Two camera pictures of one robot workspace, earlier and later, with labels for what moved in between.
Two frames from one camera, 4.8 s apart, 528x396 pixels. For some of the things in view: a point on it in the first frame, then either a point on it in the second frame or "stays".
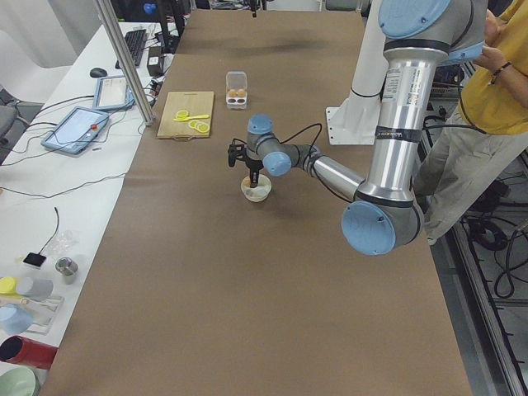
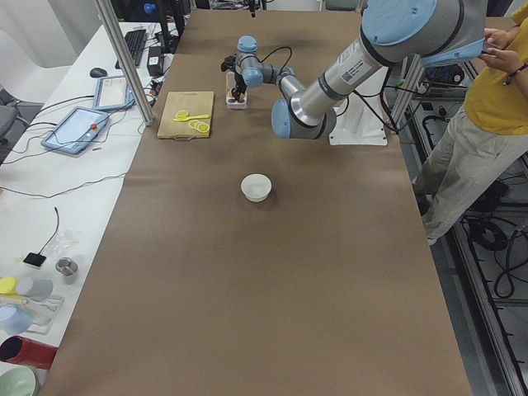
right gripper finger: x=254 y=178 to x=236 y=94
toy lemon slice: x=181 y=114 stays
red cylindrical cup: x=26 y=351 stays
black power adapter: x=155 y=61 stays
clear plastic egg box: x=236 y=89 stays
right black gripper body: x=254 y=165 to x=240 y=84
